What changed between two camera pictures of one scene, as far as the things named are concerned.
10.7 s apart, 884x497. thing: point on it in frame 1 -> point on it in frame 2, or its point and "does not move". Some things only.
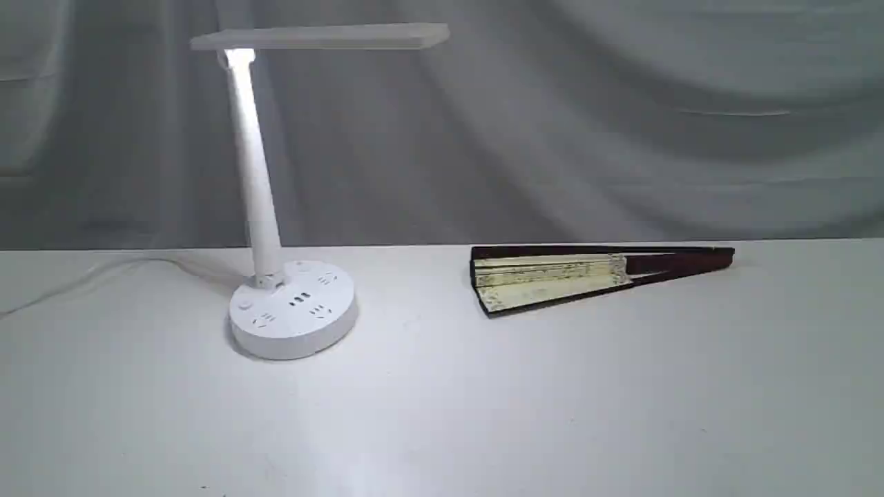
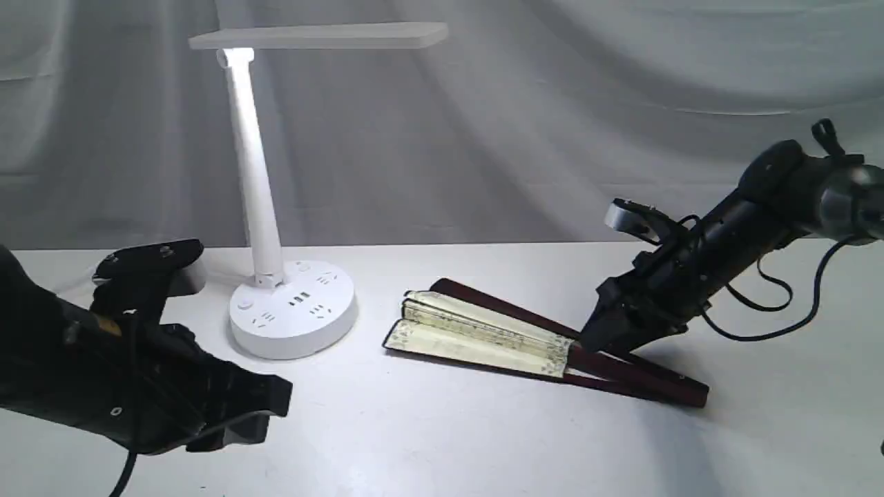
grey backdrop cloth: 536,122 does not move
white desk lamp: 300,308 does not move
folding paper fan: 512,279 -> 455,322
